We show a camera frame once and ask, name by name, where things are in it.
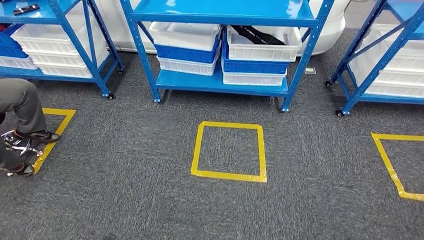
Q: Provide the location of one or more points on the white plastic bin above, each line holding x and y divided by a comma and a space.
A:
185, 36
397, 89
43, 41
397, 71
265, 53
251, 79
397, 39
56, 58
16, 63
185, 68
63, 71

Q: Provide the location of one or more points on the black stool chrome base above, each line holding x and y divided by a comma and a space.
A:
20, 145

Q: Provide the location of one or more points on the steel floor socket plate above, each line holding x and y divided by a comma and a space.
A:
310, 70

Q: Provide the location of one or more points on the person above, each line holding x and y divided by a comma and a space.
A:
20, 99

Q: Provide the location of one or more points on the yellow floor tape square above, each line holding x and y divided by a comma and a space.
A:
397, 136

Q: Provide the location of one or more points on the black parts in bin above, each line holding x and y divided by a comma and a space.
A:
258, 34

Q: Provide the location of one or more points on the black metal bracket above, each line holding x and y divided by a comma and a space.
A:
26, 9

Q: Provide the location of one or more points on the blue plastic bin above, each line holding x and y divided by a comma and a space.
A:
185, 54
10, 39
255, 66

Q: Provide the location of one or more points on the blue metal shelf rack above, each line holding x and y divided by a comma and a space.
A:
391, 99
215, 10
49, 13

